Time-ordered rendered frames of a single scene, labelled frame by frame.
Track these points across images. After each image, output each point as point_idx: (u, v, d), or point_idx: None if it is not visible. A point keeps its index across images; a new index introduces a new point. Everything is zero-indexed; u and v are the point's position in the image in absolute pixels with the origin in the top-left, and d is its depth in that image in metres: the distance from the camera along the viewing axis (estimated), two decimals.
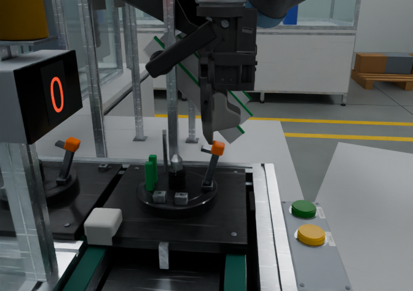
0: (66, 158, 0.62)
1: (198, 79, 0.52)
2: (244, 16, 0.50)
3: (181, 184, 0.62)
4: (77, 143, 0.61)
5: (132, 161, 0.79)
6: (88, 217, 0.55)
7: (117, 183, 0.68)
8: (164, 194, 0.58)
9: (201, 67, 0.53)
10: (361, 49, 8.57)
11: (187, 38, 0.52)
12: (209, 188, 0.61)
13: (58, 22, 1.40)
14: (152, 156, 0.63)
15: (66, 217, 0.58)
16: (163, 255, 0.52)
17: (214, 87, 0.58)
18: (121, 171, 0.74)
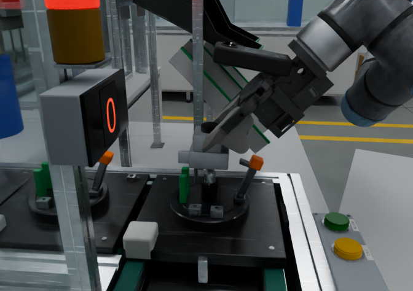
0: (100, 170, 0.63)
1: (248, 95, 0.53)
2: (321, 80, 0.53)
3: (214, 196, 0.62)
4: (111, 156, 0.62)
5: (158, 170, 0.80)
6: (126, 231, 0.55)
7: (147, 194, 0.68)
8: (200, 208, 0.58)
9: (256, 88, 0.53)
10: (363, 50, 8.57)
11: (268, 58, 0.52)
12: (242, 201, 0.62)
13: None
14: (184, 168, 0.63)
15: (102, 230, 0.58)
16: (201, 269, 0.53)
17: None
18: (149, 182, 0.74)
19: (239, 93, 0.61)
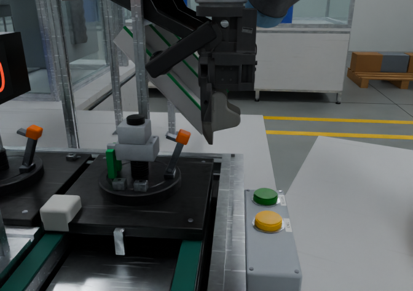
0: (29, 146, 0.62)
1: (198, 79, 0.52)
2: (244, 16, 0.50)
3: (143, 172, 0.61)
4: (39, 131, 0.61)
5: (102, 151, 0.79)
6: (45, 203, 0.54)
7: (83, 172, 0.68)
8: (123, 182, 0.57)
9: (201, 67, 0.53)
10: (358, 48, 8.57)
11: (187, 38, 0.52)
12: (171, 176, 0.61)
13: (42, 16, 1.40)
14: None
15: (25, 204, 0.58)
16: (118, 241, 0.52)
17: (214, 87, 0.58)
18: (89, 161, 0.74)
19: None
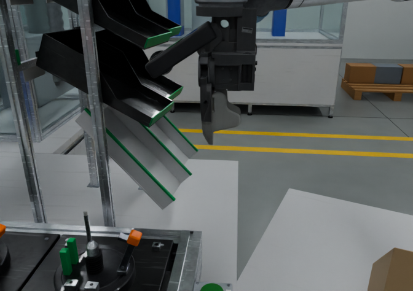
0: (128, 251, 0.62)
1: (198, 79, 0.52)
2: (243, 16, 0.50)
3: None
4: (140, 238, 0.61)
5: (65, 228, 0.81)
6: None
7: None
8: None
9: (201, 67, 0.53)
10: (354, 56, 8.59)
11: (187, 38, 0.52)
12: None
13: (21, 62, 1.42)
14: None
15: None
16: None
17: (214, 87, 0.58)
18: None
19: None
